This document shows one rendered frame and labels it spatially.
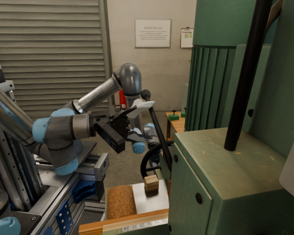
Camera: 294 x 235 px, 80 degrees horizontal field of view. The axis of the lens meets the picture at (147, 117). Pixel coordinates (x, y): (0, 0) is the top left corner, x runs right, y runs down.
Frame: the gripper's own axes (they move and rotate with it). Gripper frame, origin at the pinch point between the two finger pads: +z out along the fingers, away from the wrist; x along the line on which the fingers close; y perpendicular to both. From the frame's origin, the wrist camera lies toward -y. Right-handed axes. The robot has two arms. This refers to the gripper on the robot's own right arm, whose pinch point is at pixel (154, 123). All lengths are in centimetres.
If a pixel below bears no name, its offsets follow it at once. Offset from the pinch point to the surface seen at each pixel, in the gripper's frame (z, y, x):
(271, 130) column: 1.7, -32.4, -24.9
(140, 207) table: -7.1, -15.5, 21.5
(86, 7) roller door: -40, 295, -4
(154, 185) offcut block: -1.2, -9.3, 20.8
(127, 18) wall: 24, 290, 11
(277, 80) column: 1.7, -30.5, -29.0
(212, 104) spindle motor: 5.8, -17.4, -17.6
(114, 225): -15.3, -21.9, 14.7
